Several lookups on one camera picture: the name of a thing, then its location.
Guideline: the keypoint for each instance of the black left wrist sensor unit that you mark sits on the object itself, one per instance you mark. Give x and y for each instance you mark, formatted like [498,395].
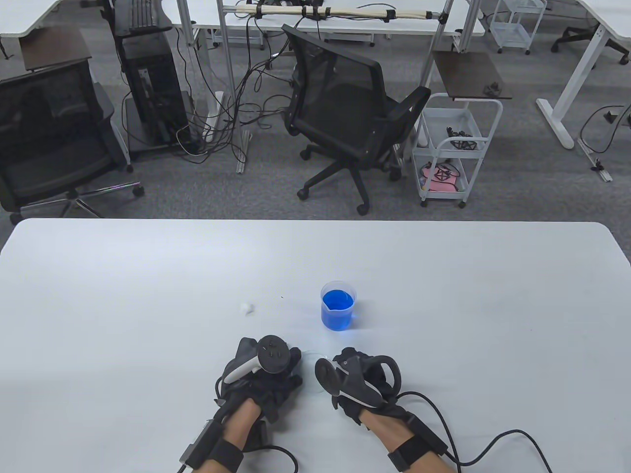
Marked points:
[224,453]

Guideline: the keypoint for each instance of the white utility cart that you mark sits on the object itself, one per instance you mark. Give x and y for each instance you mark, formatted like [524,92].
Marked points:
[446,123]

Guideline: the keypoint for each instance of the beige padded rod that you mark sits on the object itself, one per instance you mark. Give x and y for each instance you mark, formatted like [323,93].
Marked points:
[355,12]

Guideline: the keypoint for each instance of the dark brown side table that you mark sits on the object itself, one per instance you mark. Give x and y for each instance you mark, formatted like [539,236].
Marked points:
[54,49]

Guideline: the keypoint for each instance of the black white right hand controller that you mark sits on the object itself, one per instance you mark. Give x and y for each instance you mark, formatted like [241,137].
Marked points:
[329,377]

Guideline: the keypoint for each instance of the white desk with white leg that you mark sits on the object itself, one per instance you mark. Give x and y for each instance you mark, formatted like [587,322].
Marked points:
[586,59]

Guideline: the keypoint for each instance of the black mesh office chair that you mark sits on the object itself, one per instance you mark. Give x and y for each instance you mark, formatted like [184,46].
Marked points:
[340,84]

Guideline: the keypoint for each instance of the black white left hand controller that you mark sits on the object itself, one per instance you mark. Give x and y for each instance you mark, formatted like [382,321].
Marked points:
[272,354]

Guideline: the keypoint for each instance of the clear culture dish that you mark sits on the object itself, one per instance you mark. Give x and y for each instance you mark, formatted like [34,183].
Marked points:
[309,369]

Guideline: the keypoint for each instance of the white cotton wad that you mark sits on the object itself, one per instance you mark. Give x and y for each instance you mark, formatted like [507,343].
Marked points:
[247,309]

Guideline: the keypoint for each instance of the black right wrist sensor unit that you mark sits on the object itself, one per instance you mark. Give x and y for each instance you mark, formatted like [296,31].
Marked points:
[413,453]

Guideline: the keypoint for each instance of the person's left forearm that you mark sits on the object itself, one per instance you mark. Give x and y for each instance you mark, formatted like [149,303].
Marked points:
[239,423]

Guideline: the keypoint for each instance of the person's left hand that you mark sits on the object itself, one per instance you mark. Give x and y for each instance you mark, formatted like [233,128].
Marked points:
[281,389]

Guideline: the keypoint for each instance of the pink cloth item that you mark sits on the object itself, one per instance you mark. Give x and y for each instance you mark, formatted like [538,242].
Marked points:
[443,183]

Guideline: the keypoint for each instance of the brown side table top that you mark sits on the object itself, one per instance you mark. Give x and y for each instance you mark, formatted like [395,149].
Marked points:
[468,74]

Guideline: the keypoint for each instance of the black computer tower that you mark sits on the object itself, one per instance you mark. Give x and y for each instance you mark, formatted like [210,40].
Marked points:
[153,88]

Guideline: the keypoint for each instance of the black chair with chrome base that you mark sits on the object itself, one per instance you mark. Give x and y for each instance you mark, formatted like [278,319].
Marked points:
[49,133]

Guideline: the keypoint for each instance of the person's right forearm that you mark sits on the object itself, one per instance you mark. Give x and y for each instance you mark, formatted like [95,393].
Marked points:
[387,434]

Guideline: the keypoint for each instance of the aluminium floor rail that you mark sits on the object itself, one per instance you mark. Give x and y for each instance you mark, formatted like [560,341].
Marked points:
[594,160]

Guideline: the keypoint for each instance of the beaker of blue dye solution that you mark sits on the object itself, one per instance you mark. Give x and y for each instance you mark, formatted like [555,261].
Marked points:
[337,308]

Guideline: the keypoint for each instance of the black wrist sensor unit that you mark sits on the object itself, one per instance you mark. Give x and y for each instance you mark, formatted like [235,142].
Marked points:
[224,453]
[413,453]

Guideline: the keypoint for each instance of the person's right hand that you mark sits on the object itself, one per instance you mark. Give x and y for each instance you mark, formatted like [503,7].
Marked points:
[377,415]

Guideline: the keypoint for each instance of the black chair base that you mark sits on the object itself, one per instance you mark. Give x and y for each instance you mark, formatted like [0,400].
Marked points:
[577,37]

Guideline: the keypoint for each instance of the long white desk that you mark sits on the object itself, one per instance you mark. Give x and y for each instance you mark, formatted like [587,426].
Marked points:
[345,24]

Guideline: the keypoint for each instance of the black white hand controller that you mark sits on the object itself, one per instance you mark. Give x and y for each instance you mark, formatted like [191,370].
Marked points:
[329,377]
[272,354]

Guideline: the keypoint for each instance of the grey computer stand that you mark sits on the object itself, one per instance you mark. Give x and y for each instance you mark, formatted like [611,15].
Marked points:
[130,118]

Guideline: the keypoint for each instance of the white desk with curved edge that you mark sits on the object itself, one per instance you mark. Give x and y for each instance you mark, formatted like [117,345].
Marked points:
[29,15]

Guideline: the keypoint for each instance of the white power strip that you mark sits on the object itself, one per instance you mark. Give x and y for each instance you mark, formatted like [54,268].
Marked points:
[212,123]

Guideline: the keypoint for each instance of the small black object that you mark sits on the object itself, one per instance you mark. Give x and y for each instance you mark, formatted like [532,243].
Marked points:
[491,88]

